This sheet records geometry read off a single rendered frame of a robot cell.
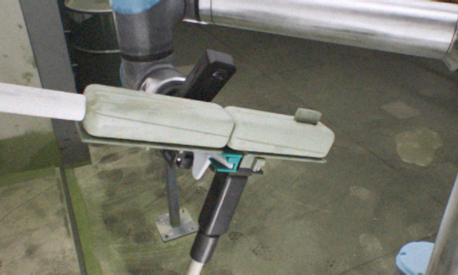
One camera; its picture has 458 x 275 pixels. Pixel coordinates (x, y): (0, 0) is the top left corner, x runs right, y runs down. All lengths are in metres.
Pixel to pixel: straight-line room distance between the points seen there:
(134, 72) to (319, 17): 0.32
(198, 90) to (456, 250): 0.48
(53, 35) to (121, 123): 2.17
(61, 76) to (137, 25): 1.98
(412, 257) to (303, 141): 0.62
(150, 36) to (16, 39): 1.91
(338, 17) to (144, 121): 0.42
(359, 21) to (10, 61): 2.14
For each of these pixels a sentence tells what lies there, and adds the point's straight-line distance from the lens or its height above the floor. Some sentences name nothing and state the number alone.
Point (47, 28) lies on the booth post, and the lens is 2.54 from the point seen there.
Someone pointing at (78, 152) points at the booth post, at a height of 0.12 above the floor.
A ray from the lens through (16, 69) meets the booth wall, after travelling 2.60.
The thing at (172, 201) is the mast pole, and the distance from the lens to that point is 2.22.
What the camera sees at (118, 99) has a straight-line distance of 0.39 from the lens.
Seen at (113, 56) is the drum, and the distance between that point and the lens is 3.14.
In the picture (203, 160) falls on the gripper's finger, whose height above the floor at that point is 1.36.
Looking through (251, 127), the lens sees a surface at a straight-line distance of 0.45.
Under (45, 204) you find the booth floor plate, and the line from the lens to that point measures 2.64.
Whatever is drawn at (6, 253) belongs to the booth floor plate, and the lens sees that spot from 2.42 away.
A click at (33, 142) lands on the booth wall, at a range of 2.81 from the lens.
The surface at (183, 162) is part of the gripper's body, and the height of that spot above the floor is 1.32.
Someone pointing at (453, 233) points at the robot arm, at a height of 1.18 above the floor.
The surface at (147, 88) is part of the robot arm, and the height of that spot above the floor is 1.37.
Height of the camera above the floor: 1.65
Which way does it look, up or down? 32 degrees down
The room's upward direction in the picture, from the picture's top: straight up
